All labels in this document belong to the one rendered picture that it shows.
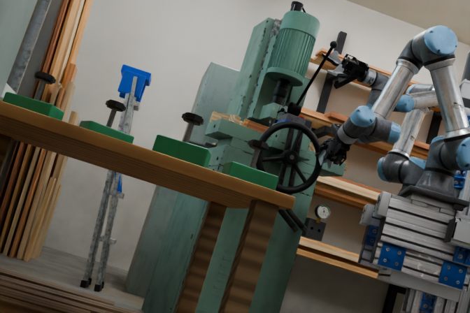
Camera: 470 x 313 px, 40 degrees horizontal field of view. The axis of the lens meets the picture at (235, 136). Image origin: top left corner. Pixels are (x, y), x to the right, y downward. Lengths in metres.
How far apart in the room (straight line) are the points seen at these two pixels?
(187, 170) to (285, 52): 1.82
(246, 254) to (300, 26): 1.89
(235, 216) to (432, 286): 0.82
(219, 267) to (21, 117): 1.65
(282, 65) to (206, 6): 2.63
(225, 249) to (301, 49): 0.95
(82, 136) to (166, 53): 4.19
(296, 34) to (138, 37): 2.58
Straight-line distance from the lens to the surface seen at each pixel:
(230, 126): 2.69
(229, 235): 2.68
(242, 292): 1.21
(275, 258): 2.76
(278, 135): 2.66
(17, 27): 0.80
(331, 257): 5.00
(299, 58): 2.93
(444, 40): 2.48
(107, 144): 1.16
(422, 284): 2.66
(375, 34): 5.78
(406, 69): 2.57
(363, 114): 2.29
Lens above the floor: 0.41
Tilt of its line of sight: 9 degrees up
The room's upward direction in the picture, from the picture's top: 17 degrees clockwise
